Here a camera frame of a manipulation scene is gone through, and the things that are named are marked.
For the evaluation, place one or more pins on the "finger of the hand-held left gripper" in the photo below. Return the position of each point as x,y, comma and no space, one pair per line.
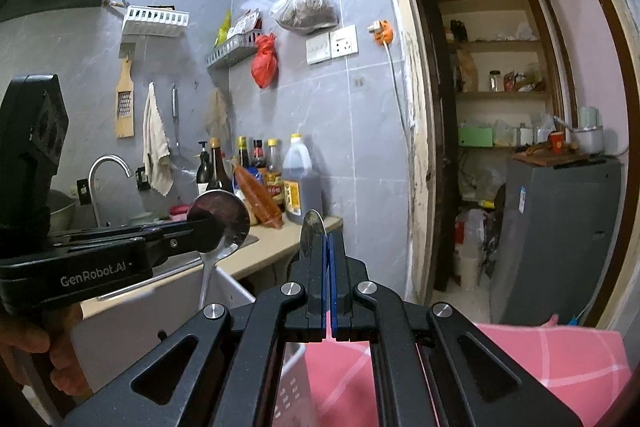
175,242

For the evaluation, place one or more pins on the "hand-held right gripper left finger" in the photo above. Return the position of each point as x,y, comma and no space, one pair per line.
316,297

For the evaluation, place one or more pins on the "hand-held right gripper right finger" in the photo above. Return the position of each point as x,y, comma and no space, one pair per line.
342,297

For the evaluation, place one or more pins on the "metal ladle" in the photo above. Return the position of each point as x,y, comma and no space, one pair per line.
225,217

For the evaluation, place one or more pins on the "silver metal spoon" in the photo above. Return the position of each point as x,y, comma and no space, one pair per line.
311,232

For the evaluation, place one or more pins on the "white plastic utensil holder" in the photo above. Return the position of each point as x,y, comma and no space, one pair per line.
227,289

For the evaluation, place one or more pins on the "person's left hand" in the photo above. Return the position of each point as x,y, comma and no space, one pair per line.
25,347

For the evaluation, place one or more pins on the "steel sink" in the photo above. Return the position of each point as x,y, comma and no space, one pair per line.
175,269

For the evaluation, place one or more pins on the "pink lid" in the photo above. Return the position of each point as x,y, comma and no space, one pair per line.
179,211

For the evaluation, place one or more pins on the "tall brown sauce bottle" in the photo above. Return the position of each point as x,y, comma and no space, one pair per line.
217,172

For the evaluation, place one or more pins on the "chrome faucet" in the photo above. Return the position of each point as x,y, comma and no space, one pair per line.
96,187

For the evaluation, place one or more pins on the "red sauce packet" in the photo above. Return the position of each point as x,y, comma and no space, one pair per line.
257,202

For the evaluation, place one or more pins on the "white hanging towel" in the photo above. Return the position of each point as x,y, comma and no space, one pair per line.
156,147

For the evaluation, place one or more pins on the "large cooking wine jug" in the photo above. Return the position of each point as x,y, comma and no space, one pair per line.
302,187

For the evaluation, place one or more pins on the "yellow-capped sauce bottle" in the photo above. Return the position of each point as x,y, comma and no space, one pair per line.
273,167
242,152

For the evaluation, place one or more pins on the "white plastic canister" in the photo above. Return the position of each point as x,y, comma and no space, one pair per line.
470,257

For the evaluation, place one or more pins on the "beige hanging cloth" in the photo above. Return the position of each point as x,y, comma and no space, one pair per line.
217,114

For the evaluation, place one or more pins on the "wooden grater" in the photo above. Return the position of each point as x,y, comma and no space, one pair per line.
125,102

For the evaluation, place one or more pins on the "dark brown door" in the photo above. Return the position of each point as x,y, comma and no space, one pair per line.
437,132

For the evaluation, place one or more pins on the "pink checked tablecloth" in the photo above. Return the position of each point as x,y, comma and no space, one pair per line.
525,367

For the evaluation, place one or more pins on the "red plastic bag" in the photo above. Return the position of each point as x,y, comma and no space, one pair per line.
264,62

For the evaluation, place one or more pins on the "green box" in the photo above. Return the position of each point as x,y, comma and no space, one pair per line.
475,137

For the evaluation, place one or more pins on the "dark grey cabinet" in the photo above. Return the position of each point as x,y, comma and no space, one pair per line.
550,247

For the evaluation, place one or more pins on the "yellow packet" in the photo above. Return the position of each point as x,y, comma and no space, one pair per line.
223,29

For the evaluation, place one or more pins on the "wooden cutting board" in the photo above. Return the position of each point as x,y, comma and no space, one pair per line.
545,158

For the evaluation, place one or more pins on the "red cup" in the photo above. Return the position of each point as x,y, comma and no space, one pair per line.
556,143

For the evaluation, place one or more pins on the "glass jar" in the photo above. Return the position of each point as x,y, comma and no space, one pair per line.
495,82

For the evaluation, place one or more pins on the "orange plug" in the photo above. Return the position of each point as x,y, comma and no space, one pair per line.
382,33

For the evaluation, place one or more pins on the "wooden shelf unit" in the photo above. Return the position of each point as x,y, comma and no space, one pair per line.
500,44

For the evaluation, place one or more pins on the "grey wall rack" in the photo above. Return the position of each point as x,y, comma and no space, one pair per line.
232,51

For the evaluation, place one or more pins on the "small wall hook plate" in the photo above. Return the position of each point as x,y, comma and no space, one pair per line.
358,81

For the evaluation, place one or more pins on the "white wall rack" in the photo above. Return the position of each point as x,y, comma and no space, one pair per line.
155,21

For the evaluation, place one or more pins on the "white wall switch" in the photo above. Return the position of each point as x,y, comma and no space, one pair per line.
318,49

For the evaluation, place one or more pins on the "white door frame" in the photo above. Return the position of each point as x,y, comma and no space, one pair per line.
400,57

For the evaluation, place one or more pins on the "white wall socket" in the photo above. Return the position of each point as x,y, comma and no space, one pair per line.
344,41

